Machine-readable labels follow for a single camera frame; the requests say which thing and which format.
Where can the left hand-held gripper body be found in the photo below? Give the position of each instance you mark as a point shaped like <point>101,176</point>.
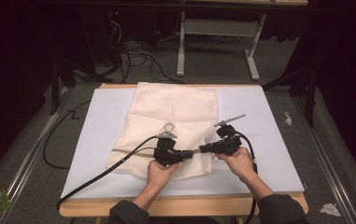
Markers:
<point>166,152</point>

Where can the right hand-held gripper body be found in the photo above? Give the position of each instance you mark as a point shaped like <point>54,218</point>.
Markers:
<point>228,144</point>

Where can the cream mesh laundry bag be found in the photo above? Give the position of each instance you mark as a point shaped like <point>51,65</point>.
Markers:
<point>166,105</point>

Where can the person's right hand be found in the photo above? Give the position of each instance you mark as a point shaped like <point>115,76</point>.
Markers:
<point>239,165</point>

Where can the person's left hand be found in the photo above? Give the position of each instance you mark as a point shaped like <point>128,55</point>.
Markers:
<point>160,175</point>

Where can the wooden table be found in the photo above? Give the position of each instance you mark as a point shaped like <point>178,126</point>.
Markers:
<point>197,205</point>

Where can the small crumpled white tissue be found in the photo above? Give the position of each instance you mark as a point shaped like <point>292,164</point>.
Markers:
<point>288,118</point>

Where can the white foam mat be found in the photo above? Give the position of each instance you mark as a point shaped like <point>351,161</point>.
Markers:
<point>97,124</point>

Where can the black stand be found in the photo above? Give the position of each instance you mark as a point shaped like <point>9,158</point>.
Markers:
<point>309,96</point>
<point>54,90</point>

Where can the large crumpled white tissue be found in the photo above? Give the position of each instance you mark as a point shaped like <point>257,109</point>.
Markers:
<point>330,209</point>

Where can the black computer tower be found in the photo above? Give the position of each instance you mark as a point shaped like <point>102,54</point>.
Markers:
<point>115,34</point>

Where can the metal floor rail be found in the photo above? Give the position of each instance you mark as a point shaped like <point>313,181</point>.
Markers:
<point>325,161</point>
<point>32,146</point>

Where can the white desk frame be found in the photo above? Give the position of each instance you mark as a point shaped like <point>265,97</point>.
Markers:
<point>219,28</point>

